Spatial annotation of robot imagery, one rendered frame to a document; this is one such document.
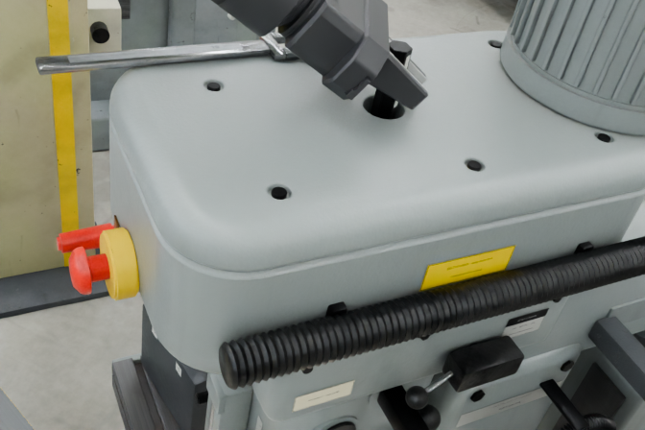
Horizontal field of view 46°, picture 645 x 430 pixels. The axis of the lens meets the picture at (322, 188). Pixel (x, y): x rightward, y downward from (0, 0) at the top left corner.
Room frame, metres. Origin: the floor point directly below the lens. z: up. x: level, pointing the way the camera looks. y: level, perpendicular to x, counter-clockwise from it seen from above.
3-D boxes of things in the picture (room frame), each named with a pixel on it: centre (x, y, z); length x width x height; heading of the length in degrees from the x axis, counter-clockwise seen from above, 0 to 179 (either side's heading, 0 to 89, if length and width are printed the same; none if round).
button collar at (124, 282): (0.45, 0.16, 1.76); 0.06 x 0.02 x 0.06; 33
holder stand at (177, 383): (0.95, 0.18, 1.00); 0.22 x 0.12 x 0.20; 43
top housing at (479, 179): (0.58, -0.05, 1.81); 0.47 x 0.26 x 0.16; 123
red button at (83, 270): (0.43, 0.18, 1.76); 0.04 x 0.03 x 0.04; 33
